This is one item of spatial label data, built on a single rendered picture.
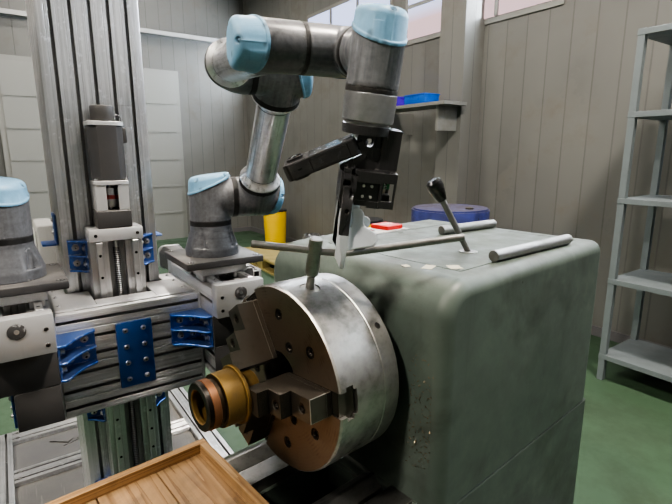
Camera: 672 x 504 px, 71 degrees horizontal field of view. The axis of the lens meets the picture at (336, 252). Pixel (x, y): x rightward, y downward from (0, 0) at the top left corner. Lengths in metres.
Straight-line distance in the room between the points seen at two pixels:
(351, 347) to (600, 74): 3.80
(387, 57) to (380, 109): 0.07
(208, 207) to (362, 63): 0.79
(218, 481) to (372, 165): 0.60
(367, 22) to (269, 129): 0.59
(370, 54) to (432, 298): 0.37
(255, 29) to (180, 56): 8.16
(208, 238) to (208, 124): 7.56
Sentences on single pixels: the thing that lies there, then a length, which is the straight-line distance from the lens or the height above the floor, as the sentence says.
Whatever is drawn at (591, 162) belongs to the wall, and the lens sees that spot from 4.28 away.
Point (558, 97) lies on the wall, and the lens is 4.46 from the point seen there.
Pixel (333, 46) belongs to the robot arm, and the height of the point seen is 1.60.
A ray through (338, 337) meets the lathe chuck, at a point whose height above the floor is 1.18.
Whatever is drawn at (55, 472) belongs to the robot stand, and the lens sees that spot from 2.33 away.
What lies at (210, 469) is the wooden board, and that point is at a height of 0.89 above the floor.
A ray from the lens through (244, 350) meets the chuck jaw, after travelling 0.79.
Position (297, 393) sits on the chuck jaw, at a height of 1.11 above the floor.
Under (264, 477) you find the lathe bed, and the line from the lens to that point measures 0.97.
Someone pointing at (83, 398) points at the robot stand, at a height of 0.85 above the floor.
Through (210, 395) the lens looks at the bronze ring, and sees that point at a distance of 0.73.
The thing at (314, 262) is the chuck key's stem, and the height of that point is 1.28.
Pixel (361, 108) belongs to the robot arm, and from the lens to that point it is 0.67.
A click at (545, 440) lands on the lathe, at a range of 1.19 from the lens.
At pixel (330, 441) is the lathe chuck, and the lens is 0.76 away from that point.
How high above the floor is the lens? 1.45
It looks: 12 degrees down
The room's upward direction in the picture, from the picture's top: straight up
